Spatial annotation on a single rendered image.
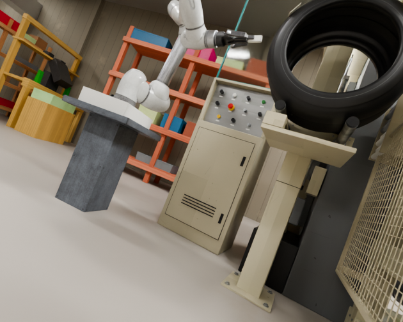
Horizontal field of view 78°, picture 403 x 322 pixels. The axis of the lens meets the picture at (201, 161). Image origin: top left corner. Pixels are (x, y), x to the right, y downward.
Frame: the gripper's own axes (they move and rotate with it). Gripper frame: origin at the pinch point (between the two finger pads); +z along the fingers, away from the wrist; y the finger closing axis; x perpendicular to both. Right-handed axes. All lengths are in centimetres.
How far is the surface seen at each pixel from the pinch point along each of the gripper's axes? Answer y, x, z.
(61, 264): -40, 119, -41
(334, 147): -10, 52, 44
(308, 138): -10, 50, 34
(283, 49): -12.4, 13.5, 17.1
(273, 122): -9.8, 45.1, 19.3
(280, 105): -9.9, 37.3, 20.6
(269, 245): 27, 100, 25
